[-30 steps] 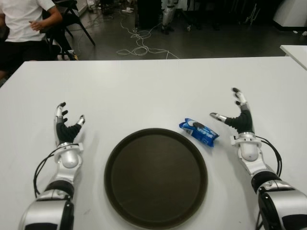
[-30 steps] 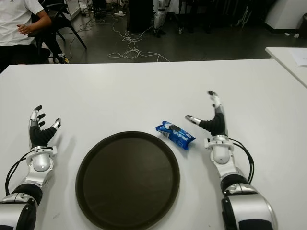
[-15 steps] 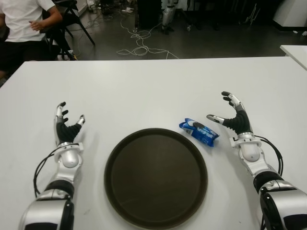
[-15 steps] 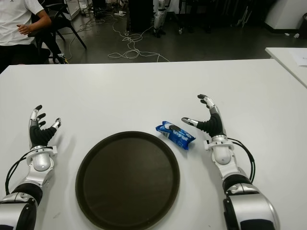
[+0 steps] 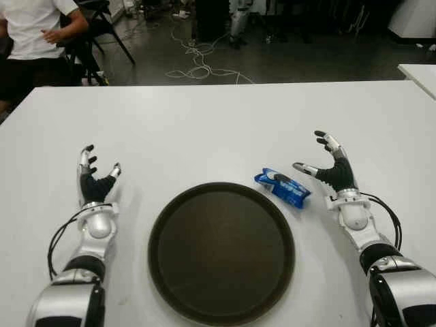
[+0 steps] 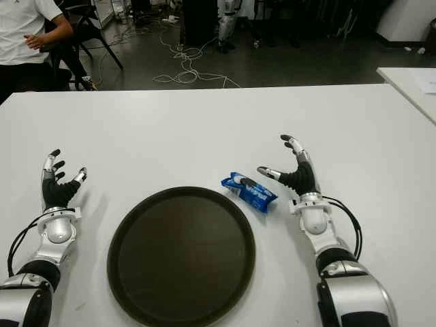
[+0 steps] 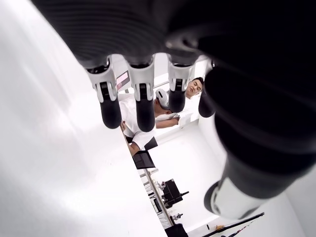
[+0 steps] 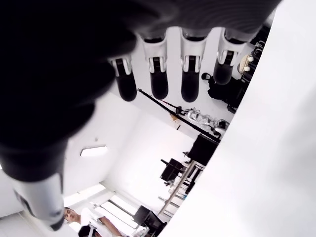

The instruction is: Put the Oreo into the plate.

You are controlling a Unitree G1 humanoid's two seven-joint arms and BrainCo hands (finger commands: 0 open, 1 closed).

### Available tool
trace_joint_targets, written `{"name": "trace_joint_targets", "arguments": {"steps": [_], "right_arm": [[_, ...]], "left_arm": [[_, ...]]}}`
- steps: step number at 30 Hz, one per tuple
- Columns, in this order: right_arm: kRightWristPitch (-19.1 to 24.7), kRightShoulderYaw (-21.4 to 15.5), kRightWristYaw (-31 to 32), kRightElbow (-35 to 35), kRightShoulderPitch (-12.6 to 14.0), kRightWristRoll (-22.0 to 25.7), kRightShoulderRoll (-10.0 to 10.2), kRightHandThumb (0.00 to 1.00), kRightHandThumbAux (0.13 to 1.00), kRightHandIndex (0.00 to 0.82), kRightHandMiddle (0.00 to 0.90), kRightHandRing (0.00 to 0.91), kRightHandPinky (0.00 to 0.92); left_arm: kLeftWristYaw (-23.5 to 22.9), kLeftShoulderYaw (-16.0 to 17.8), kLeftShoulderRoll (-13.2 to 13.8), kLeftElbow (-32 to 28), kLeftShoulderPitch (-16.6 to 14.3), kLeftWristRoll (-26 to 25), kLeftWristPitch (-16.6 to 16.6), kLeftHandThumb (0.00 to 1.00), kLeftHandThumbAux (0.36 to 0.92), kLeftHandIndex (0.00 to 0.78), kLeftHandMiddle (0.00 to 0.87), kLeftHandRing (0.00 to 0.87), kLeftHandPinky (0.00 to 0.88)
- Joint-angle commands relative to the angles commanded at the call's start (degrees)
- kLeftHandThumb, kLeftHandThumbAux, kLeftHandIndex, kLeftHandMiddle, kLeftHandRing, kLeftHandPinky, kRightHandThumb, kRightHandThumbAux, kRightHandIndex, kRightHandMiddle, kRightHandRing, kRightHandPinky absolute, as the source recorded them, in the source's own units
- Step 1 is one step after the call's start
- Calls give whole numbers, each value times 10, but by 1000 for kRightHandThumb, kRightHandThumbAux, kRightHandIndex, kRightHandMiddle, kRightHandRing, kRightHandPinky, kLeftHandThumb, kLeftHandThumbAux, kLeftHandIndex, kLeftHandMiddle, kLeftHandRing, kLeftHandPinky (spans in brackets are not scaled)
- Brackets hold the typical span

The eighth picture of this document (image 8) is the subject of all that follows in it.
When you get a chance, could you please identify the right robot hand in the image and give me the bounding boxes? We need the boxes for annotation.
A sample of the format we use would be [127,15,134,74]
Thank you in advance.
[0,0,282,232]

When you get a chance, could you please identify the rectangular ceiling light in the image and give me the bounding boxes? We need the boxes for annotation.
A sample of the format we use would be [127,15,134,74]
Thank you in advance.
[80,145,108,158]

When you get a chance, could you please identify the long black pole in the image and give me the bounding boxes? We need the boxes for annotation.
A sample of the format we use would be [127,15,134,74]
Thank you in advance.
[137,88,220,143]

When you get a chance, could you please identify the standing person black trousers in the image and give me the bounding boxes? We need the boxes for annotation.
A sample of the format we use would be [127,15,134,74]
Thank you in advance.
[63,206,124,237]

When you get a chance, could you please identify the black bag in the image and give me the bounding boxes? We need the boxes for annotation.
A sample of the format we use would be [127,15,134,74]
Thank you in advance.
[202,72,245,114]

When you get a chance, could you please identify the black monitor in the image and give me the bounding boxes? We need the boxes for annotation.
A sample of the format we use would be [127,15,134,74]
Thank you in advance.
[191,133,221,166]

